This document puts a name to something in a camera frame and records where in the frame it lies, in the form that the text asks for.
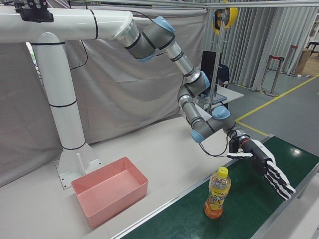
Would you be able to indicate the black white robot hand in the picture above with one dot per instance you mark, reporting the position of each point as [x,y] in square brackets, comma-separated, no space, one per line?
[261,159]

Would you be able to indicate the UR5e robot arm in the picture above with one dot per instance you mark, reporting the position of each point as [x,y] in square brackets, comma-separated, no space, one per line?
[154,39]

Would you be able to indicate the pink plastic basket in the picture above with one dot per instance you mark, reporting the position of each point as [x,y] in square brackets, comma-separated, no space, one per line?
[109,184]

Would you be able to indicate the orange juice bottle yellow cap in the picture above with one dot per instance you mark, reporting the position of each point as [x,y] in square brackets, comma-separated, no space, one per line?
[216,196]

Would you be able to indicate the white background desk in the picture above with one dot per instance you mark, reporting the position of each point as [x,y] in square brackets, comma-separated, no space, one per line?
[231,95]

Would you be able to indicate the brown cardboard box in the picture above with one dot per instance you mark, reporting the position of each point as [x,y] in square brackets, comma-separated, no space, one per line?
[304,62]

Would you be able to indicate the black background monitor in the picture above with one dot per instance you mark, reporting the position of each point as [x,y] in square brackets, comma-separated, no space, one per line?
[208,62]

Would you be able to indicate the grey pleated curtain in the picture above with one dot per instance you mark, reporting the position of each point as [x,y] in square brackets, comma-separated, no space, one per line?
[261,44]

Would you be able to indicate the grey fabric backdrop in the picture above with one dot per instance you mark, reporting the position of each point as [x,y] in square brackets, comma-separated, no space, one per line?
[124,94]

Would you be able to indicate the white robot torso column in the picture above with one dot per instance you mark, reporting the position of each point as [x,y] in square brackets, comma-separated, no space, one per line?
[62,87]

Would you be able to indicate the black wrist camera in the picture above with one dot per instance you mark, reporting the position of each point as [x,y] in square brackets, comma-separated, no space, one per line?
[234,145]

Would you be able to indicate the green conveyor belt aluminium frame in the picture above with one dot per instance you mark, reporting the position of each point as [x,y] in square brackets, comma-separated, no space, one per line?
[249,214]

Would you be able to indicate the metal stanchion post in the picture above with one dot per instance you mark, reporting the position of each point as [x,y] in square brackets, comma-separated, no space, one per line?
[274,74]
[293,59]

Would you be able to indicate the aluminium frame structure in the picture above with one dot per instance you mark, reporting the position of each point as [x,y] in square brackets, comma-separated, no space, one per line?
[249,3]

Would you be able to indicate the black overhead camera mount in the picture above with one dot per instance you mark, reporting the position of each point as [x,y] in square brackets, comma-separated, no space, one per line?
[33,12]

